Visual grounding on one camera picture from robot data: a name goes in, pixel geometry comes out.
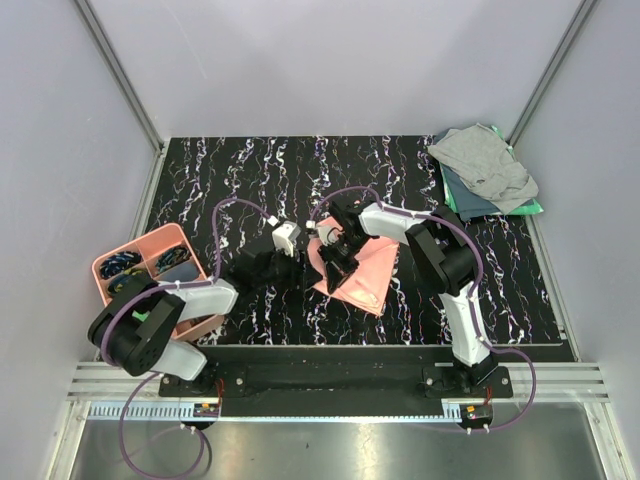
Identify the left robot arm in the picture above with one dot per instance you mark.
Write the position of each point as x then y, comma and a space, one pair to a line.
135, 330

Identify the aluminium frame post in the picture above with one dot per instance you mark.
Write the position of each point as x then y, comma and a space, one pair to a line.
576, 25
99, 36

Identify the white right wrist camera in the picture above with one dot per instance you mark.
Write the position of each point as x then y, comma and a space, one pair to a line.
326, 231

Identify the dark blue folded cloth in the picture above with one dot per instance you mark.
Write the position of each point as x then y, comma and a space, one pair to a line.
459, 198

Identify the grey cable duct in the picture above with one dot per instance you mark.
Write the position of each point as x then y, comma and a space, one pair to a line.
194, 411

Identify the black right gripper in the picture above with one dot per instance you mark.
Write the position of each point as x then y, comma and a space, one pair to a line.
336, 277

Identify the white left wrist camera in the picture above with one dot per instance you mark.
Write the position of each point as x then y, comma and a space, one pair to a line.
284, 238

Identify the grey cloth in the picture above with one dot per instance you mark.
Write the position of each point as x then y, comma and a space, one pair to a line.
486, 166

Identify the aluminium front rail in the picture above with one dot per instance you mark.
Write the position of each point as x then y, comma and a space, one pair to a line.
543, 382

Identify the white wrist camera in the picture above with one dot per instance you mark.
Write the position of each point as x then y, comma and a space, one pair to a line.
284, 238
326, 231

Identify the pink compartment tray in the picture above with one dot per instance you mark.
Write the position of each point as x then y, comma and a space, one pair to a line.
151, 245

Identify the pink satin napkin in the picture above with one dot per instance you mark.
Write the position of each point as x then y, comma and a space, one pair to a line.
367, 287

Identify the aluminium frame post left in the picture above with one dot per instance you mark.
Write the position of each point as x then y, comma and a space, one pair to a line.
99, 36

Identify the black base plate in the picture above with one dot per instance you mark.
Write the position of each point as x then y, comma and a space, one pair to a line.
354, 376

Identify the blue patterned item in tray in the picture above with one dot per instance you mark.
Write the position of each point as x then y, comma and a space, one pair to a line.
118, 263

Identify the green item in tray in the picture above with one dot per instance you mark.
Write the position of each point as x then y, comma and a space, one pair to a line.
140, 316

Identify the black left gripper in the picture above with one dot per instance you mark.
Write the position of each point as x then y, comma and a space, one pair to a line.
296, 270

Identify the aluminium frame post right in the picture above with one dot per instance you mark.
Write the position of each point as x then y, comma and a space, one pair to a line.
576, 25

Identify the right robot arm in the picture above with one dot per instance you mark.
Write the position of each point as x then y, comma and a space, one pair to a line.
448, 262

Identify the green mat under cloths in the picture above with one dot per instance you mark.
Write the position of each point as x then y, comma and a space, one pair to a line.
487, 179

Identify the dark blue cloth in tray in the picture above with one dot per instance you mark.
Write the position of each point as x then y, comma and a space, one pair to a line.
184, 272

